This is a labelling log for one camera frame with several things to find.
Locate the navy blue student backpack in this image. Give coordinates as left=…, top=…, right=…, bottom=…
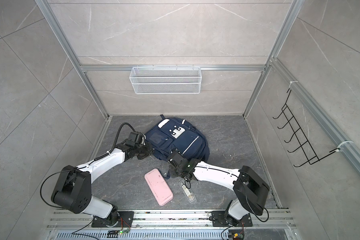
left=145, top=115, right=210, bottom=162

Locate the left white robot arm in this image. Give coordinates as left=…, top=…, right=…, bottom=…
left=51, top=132, right=153, bottom=219

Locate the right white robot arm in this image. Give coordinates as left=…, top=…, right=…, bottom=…
left=168, top=151, right=270, bottom=221

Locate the pink pencil case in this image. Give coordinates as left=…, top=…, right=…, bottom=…
left=145, top=169, right=174, bottom=206

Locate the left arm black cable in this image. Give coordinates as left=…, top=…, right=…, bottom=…
left=109, top=122, right=136, bottom=154

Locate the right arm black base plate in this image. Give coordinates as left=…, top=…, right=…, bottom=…
left=209, top=211, right=253, bottom=227

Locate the white wire mesh basket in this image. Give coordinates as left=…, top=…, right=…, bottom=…
left=130, top=67, right=202, bottom=95

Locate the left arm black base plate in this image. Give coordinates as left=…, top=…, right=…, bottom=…
left=91, top=211, right=135, bottom=228

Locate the aluminium front rail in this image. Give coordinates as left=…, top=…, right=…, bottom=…
left=45, top=209, right=296, bottom=230

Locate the black wire hook rack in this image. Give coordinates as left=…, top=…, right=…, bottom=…
left=272, top=89, right=341, bottom=168

